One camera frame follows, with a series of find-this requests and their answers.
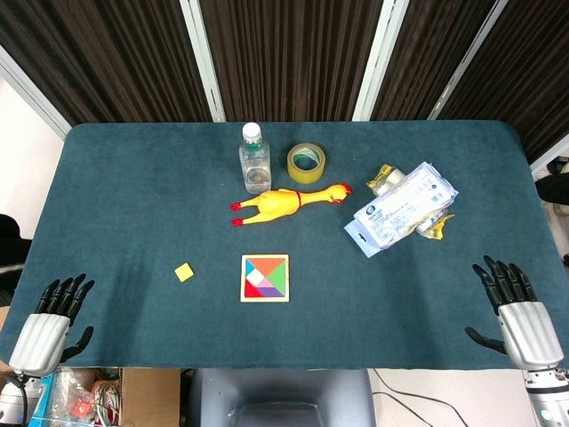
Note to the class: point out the wooden tangram puzzle tray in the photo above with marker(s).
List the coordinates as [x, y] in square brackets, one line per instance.
[265, 278]

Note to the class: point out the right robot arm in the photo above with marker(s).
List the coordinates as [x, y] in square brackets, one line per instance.
[544, 393]

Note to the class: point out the small yellow block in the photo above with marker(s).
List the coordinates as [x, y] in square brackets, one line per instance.
[184, 272]

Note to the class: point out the blue table cloth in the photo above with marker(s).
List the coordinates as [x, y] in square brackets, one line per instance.
[133, 200]

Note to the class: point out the yellow clear snack packet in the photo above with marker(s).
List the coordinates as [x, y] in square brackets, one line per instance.
[383, 179]
[433, 226]

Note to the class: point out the clear plastic bin with clutter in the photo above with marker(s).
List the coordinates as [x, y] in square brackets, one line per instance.
[75, 396]

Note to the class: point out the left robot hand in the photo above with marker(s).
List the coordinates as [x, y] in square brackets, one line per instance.
[42, 338]

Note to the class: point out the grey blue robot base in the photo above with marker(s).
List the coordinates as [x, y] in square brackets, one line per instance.
[280, 398]

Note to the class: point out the yellow rubber chicken toy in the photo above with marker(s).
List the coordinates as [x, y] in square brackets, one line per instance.
[284, 203]

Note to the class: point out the clear plastic water bottle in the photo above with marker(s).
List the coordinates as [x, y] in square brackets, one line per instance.
[254, 160]

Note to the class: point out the yellow packing tape roll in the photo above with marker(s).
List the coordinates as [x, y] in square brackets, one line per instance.
[306, 163]

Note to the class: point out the cardboard box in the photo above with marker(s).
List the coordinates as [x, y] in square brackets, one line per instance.
[149, 396]

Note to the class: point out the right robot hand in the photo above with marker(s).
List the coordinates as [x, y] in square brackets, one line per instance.
[524, 329]

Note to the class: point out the white blue wipes package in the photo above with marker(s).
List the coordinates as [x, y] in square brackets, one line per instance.
[400, 212]

